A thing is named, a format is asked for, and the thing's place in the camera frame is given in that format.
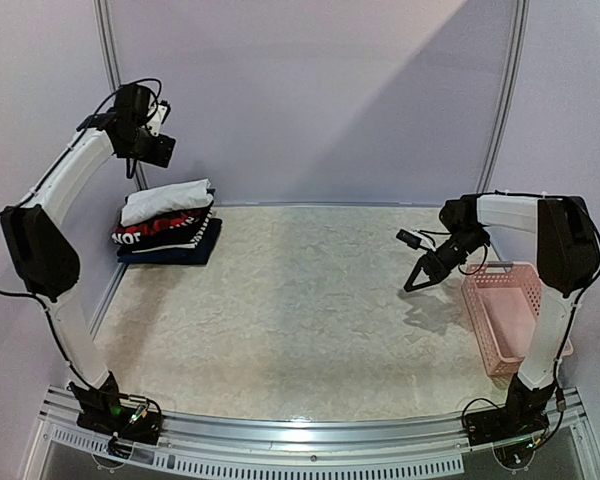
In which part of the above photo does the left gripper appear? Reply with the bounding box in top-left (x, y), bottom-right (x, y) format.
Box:
top-left (120, 126), bottom-right (175, 167)

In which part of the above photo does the white cloth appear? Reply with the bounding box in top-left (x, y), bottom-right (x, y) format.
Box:
top-left (120, 179), bottom-right (214, 227)

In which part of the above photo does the red black plaid shirt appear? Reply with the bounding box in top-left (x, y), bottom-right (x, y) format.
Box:
top-left (111, 207), bottom-right (212, 245)

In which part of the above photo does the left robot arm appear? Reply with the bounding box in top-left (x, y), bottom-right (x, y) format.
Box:
top-left (0, 78), bottom-right (176, 390)

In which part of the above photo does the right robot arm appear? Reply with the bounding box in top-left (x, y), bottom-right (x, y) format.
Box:
top-left (396, 192), bottom-right (600, 436)

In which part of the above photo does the pink plastic laundry basket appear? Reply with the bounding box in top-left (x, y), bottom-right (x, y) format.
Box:
top-left (462, 262), bottom-right (581, 389)

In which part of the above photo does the folded black garment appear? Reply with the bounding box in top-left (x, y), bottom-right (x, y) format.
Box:
top-left (116, 217), bottom-right (212, 252)

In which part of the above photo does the folded navy blue garment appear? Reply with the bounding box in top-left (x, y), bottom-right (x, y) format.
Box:
top-left (117, 218), bottom-right (223, 266)

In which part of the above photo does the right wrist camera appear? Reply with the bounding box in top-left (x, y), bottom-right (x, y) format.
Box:
top-left (396, 229), bottom-right (436, 251)

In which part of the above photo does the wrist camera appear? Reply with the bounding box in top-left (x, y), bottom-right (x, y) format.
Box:
top-left (396, 229), bottom-right (436, 251)
top-left (145, 100), bottom-right (171, 137)

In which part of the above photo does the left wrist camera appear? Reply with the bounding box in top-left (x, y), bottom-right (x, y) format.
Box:
top-left (145, 100), bottom-right (171, 137)

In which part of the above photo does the left aluminium corner post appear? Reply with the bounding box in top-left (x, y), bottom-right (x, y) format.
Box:
top-left (93, 0), bottom-right (148, 190)

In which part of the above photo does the aluminium corner post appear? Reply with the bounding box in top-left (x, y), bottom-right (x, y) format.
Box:
top-left (93, 0), bottom-right (148, 190)
top-left (475, 0), bottom-right (529, 193)

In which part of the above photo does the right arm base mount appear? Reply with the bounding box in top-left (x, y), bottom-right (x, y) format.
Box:
top-left (460, 398), bottom-right (567, 451)

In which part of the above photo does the aluminium front rail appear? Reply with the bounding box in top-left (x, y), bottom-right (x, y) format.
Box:
top-left (22, 387), bottom-right (600, 479)

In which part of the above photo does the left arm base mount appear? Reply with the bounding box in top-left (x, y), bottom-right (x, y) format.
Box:
top-left (69, 373), bottom-right (164, 446)

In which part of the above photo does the right aluminium corner post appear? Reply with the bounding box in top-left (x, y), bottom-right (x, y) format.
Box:
top-left (475, 0), bottom-right (529, 193)

